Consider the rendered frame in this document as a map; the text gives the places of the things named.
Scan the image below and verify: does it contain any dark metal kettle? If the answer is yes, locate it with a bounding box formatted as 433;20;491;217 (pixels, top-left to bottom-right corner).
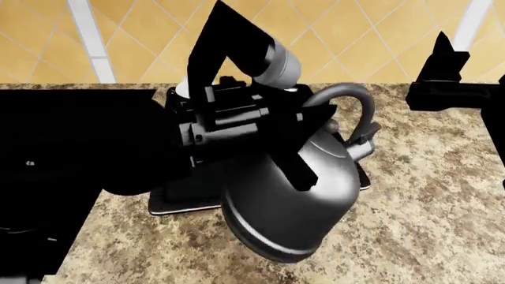
219;82;382;265

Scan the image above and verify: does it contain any black tray with silver rim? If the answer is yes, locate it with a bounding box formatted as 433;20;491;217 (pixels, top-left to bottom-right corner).
147;83;373;217

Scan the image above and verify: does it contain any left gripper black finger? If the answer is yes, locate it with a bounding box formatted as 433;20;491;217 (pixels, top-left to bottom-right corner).
283;103;339;151
267;147;319;192

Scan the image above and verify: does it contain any black bracket with grey cylinder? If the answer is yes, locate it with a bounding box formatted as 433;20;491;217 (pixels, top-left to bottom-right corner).
185;0;304;100

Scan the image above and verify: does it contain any black cooktop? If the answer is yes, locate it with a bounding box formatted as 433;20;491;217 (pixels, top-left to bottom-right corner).
0;88;158;282

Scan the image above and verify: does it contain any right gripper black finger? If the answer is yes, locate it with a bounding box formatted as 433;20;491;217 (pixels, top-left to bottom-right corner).
417;30;471;83

